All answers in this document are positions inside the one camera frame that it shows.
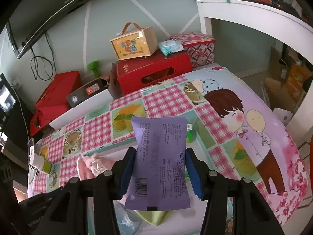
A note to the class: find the black cardboard box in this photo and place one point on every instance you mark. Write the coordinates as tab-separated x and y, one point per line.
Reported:
83	93

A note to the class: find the large red flat box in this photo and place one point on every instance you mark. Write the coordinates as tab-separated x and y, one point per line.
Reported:
58	88

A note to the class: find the red patterned tin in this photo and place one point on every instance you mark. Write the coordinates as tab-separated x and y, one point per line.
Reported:
203	51

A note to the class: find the red gift box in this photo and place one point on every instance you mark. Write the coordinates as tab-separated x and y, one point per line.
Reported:
137	76

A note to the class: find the white board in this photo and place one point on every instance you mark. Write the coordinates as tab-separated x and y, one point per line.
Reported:
73	115

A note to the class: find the pink fluffy cloth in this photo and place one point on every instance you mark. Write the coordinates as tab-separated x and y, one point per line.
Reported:
93	166

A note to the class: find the dark cabinet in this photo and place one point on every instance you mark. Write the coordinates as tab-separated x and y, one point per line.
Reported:
12	156

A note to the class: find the purple snack packet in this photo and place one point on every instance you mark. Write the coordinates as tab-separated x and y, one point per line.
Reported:
159	164

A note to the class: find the white wall socket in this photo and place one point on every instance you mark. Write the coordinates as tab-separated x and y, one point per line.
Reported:
16	83

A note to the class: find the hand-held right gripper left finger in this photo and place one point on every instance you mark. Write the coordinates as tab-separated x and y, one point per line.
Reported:
127	173

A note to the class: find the black smartphone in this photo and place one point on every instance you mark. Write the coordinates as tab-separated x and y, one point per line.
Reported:
31	145

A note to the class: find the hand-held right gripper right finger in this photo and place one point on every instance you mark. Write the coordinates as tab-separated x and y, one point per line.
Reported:
194	176

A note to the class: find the blue face mask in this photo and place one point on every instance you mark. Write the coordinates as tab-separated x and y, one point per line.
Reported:
127	221

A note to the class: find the white shelf desk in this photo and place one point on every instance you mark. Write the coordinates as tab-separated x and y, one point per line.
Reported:
244	6

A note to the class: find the blue wet wipes pack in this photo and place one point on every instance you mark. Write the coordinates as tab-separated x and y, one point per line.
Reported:
170	46

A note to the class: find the white plastic bottle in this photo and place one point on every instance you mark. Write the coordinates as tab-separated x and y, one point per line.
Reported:
41	164

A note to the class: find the black television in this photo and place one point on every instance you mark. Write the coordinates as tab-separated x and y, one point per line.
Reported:
49	12

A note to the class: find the green dumbbell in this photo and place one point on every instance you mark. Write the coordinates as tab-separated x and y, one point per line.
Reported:
94	68

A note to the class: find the printed checkered tablecloth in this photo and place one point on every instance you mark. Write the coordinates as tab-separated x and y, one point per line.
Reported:
244	151

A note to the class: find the light green cloth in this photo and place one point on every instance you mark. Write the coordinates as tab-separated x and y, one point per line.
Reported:
151	217

